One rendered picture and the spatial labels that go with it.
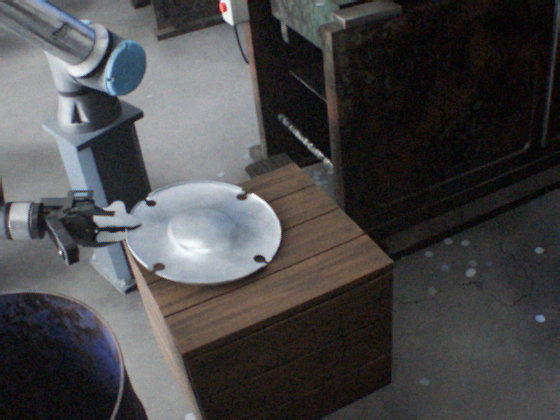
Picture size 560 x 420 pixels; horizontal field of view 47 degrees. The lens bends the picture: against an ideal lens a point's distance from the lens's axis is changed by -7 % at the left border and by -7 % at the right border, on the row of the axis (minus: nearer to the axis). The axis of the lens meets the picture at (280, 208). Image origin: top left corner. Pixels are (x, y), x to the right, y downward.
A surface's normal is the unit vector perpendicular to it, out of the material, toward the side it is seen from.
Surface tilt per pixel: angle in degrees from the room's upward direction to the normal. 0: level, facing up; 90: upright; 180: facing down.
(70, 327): 88
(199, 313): 0
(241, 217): 11
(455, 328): 0
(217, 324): 0
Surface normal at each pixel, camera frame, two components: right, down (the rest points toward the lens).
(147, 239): 0.09, -0.78
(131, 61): 0.84, 0.34
